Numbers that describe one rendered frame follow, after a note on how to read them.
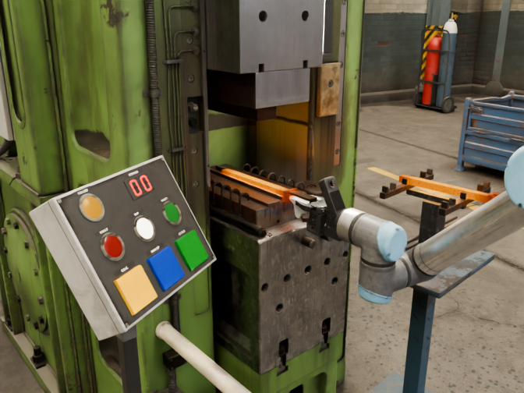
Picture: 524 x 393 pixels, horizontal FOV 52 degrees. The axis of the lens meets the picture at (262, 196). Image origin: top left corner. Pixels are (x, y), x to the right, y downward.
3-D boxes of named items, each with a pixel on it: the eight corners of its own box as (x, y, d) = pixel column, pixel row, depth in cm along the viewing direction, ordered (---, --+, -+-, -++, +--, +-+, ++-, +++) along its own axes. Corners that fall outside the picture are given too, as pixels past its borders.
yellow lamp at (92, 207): (107, 217, 104) (105, 196, 103) (84, 223, 101) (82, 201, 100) (100, 213, 106) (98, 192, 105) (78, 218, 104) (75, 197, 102)
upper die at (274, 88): (309, 101, 155) (310, 68, 152) (255, 109, 143) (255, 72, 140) (224, 86, 186) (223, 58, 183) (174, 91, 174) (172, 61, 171)
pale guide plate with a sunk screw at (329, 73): (338, 114, 183) (341, 62, 177) (320, 117, 177) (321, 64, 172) (334, 113, 184) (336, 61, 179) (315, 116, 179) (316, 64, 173)
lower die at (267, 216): (306, 215, 167) (306, 189, 164) (256, 231, 155) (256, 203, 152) (226, 183, 198) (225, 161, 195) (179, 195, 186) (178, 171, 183)
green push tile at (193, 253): (209, 256, 125) (194, 228, 124) (192, 270, 119) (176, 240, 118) (204, 259, 126) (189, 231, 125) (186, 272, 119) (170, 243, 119)
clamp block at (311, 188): (332, 207, 174) (334, 188, 172) (314, 213, 169) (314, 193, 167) (306, 197, 183) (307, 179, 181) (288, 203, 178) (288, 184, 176)
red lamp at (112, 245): (128, 256, 105) (126, 235, 103) (105, 263, 102) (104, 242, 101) (121, 250, 107) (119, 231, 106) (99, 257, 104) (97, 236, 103)
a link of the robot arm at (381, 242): (384, 270, 131) (388, 232, 127) (346, 252, 140) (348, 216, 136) (408, 259, 136) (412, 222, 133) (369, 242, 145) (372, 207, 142)
